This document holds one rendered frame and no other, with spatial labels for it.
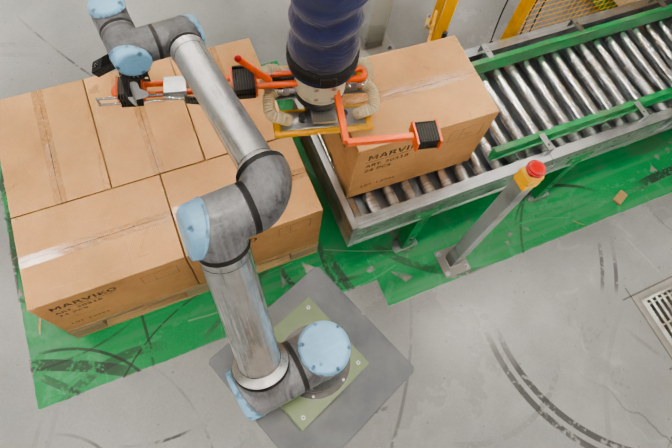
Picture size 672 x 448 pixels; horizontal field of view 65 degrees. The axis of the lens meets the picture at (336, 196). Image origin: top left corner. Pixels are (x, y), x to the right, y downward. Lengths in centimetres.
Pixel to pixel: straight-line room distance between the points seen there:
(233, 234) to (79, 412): 182
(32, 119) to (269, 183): 176
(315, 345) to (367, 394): 44
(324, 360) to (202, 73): 80
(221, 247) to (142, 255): 120
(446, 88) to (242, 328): 131
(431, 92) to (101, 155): 142
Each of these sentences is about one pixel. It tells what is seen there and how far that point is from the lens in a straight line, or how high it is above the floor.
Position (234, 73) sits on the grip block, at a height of 122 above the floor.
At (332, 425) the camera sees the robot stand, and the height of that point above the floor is 75.
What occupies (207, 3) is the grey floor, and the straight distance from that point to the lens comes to 370.
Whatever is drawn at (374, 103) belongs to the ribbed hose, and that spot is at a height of 115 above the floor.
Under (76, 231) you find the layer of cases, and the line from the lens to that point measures 235.
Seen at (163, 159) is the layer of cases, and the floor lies 54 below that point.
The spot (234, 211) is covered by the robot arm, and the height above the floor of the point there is 165.
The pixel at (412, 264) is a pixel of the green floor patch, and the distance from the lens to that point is 280.
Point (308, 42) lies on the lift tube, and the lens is 151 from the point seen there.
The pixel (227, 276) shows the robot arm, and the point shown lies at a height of 153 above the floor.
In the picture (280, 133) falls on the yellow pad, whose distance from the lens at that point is 177.
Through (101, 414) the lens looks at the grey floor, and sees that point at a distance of 271.
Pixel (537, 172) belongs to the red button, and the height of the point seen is 104.
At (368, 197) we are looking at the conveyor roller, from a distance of 228.
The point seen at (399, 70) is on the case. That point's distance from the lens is 216.
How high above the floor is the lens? 259
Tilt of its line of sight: 64 degrees down
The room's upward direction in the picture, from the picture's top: 12 degrees clockwise
